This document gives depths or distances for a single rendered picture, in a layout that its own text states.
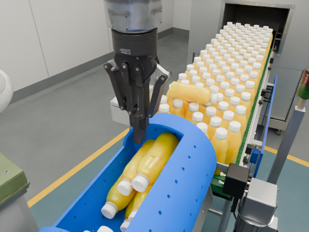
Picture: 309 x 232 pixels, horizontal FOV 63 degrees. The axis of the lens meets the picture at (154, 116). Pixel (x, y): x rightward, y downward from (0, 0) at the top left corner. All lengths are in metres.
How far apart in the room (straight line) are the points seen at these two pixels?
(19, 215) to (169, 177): 0.60
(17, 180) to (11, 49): 2.59
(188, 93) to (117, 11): 0.68
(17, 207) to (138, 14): 0.77
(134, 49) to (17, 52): 3.03
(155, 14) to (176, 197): 0.36
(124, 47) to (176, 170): 0.31
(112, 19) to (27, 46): 3.06
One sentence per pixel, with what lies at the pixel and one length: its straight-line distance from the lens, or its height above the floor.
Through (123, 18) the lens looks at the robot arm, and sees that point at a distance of 0.39.
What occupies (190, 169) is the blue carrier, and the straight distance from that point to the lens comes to 0.61.
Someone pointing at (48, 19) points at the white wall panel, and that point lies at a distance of 3.54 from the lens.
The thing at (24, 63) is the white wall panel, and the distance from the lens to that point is 3.46.
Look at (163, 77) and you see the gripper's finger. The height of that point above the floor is 1.45.
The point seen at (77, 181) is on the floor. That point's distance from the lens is 2.25.
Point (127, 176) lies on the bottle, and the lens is 0.69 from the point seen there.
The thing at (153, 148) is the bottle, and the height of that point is 1.18.
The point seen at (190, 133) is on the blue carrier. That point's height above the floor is 1.22.
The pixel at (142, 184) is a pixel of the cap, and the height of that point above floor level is 1.16.
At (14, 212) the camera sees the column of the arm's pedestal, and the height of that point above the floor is 0.91.
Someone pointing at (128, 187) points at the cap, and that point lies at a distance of 0.68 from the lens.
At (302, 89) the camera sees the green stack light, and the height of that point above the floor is 1.19.
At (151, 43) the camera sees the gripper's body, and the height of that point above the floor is 1.50.
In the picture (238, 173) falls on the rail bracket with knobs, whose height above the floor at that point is 1.00.
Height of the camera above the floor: 1.63
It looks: 35 degrees down
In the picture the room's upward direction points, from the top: straight up
